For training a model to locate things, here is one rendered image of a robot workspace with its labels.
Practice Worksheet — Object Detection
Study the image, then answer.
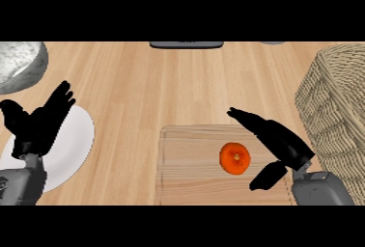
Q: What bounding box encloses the white round plate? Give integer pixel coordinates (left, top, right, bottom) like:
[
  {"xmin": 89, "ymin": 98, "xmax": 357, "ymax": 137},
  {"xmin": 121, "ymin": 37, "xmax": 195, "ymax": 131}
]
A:
[{"xmin": 0, "ymin": 104, "xmax": 96, "ymax": 195}]

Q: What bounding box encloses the grey speckled bowl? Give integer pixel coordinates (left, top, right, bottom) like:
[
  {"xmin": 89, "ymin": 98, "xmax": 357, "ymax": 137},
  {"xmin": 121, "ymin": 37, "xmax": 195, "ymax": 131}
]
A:
[{"xmin": 0, "ymin": 41, "xmax": 50, "ymax": 96}]

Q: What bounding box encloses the wooden cutting board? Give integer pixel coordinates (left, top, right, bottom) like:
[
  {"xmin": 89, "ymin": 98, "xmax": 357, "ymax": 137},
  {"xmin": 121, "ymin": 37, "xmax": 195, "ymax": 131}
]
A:
[{"xmin": 152, "ymin": 124, "xmax": 298, "ymax": 206}]

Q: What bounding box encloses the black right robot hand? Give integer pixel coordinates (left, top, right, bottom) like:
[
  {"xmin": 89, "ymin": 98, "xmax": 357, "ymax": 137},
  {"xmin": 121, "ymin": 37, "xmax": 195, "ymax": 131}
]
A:
[{"xmin": 224, "ymin": 106, "xmax": 316, "ymax": 192}]

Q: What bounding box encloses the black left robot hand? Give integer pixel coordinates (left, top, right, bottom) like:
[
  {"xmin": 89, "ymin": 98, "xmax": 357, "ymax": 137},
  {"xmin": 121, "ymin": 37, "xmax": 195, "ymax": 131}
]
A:
[{"xmin": 0, "ymin": 80, "xmax": 77, "ymax": 160}]

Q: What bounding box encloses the tan wicker basket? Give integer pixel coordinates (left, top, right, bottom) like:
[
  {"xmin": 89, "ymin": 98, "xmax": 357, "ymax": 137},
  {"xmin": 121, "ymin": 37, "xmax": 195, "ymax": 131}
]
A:
[{"xmin": 294, "ymin": 42, "xmax": 365, "ymax": 206}]

